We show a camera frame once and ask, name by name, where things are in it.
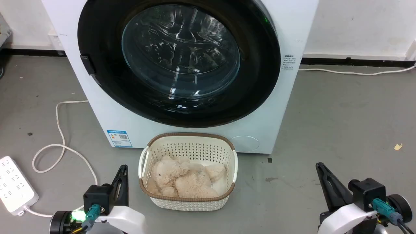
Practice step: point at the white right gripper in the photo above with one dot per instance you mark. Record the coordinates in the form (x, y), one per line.
(344, 218)

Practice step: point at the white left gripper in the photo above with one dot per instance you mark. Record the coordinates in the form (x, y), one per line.
(126, 218)

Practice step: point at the white front-load washing machine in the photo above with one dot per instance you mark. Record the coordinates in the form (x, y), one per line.
(97, 113)

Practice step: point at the black round glass washer door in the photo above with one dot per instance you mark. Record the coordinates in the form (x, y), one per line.
(97, 35)

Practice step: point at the blue energy label sticker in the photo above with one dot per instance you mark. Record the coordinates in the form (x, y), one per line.
(119, 138)

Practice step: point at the beige plush toy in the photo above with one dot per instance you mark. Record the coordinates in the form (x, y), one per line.
(187, 182)

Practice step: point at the black round right wrist motor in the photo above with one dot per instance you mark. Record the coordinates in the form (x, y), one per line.
(401, 204)

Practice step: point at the black round wrist motor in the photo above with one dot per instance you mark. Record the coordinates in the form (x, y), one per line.
(59, 223)
(401, 204)

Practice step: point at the black round left wrist motor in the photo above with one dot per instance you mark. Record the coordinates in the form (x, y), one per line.
(59, 223)

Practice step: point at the yellow paper scrap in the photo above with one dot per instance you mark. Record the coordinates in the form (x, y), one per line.
(398, 147)

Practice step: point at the cream perforated laundry basket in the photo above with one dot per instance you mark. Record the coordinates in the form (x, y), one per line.
(191, 148)

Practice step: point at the round white filter cover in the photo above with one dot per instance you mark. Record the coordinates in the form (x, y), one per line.
(244, 144)

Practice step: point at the white power strip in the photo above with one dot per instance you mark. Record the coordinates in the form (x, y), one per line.
(13, 187)

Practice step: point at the small text label sticker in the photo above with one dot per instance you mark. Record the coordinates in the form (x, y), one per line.
(288, 62)

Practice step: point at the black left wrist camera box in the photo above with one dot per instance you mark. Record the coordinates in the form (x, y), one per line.
(97, 196)

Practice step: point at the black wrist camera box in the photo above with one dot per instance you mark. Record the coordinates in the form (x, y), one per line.
(97, 196)
(369, 193)

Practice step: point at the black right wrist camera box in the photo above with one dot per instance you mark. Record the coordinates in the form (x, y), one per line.
(369, 193)

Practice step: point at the teal left camera connector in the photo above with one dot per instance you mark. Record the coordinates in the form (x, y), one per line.
(91, 214)

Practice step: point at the teal camera connector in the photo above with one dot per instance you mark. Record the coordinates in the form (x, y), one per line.
(91, 214)
(383, 208)

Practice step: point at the teal right camera connector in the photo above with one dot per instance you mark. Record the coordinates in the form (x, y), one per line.
(383, 208)

